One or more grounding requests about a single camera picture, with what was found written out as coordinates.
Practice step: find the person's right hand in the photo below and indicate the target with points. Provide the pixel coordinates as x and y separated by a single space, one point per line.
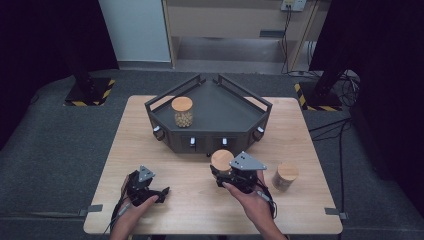
258 208

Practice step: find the white wall power outlet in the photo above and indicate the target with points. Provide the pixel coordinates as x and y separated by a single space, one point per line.
293 4

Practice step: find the person's left hand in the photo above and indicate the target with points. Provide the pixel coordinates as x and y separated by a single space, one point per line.
128 215

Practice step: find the bamboo-lid jar of brown grains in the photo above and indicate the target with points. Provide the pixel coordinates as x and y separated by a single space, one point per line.
221 159

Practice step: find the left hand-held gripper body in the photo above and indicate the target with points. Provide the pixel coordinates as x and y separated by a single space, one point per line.
140 188

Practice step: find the black stand with striped base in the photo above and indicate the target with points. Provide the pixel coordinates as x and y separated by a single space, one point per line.
321 95
86 90

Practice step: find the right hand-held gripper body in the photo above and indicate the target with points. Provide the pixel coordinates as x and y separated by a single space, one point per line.
245 178

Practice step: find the bamboo-lid jar of pale beans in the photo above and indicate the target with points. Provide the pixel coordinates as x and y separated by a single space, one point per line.
182 104

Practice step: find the bamboo-lid jar of dark grains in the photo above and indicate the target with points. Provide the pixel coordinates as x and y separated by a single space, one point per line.
287 171

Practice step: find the black curtain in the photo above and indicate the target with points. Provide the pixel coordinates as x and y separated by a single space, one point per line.
383 50
40 40

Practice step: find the grey tape strip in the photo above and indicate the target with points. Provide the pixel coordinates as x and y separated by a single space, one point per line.
335 212
90 209

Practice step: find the dark grey corner rack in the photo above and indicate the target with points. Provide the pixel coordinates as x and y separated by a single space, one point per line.
220 110

